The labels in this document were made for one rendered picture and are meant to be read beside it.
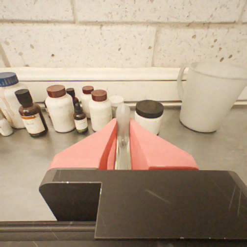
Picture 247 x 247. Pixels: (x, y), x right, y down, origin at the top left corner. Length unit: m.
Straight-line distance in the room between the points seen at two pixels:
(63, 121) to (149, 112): 0.21
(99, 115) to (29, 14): 0.31
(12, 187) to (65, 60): 0.35
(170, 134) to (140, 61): 0.24
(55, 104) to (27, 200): 0.19
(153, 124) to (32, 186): 0.27
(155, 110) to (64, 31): 0.32
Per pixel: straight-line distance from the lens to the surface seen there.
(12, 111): 0.44
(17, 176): 0.35
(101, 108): 0.33
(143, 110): 0.33
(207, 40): 0.54
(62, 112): 0.36
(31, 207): 0.30
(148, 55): 0.49
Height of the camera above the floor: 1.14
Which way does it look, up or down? 36 degrees down
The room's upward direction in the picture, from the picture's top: 1 degrees clockwise
